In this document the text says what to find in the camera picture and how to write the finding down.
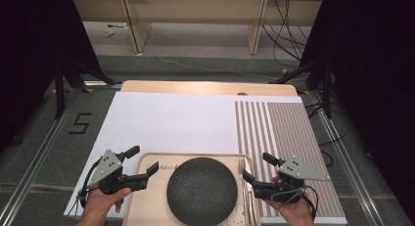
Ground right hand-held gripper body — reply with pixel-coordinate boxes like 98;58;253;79
253;156;332;204

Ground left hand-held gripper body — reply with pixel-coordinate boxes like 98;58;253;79
88;149;150;196

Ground silver fork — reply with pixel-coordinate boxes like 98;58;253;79
238;158;254;221

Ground beige tray with rabbit print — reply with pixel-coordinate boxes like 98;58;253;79
121;152;262;226

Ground black round plate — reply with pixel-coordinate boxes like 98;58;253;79
165;157;239;226

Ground person's left hand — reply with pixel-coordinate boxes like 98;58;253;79
81;186;132;222

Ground person's right hand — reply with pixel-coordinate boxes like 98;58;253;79
263;175;315;226

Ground striped beige placemat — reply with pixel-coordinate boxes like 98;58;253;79
234;100;347;219

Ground white board sheet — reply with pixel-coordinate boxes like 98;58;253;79
63;90;348;226

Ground black metal stand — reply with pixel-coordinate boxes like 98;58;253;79
53;57;123;120
268;59;334;119

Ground black curtain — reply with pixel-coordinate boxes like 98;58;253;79
299;0;415;220
0;0;103;152

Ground beige wooden desk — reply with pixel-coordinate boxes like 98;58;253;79
71;0;324;56

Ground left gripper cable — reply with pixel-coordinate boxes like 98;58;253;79
74;156;103;218

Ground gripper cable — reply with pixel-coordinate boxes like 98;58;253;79
74;156;103;218
270;184;320;221

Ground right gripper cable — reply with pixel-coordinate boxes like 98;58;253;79
270;184;320;221

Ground black floor cables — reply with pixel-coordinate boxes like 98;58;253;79
304;101;352;169

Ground aluminium floor rail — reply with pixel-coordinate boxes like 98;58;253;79
0;88;83;226
309;89;388;226

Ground short aluminium cross rail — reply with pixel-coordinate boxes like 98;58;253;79
83;80;122;89

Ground white floor cable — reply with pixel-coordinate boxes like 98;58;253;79
122;32;286;82

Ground bundle of black cables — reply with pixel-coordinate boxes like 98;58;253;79
261;0;311;69

